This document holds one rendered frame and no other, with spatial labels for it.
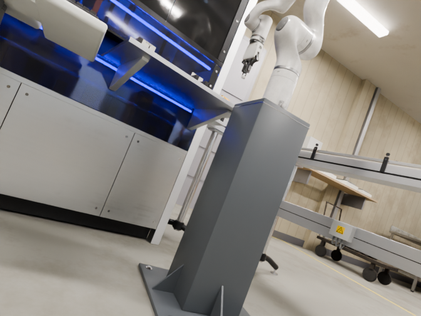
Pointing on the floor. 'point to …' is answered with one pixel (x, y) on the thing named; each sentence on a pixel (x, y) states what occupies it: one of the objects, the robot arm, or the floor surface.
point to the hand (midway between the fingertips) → (246, 69)
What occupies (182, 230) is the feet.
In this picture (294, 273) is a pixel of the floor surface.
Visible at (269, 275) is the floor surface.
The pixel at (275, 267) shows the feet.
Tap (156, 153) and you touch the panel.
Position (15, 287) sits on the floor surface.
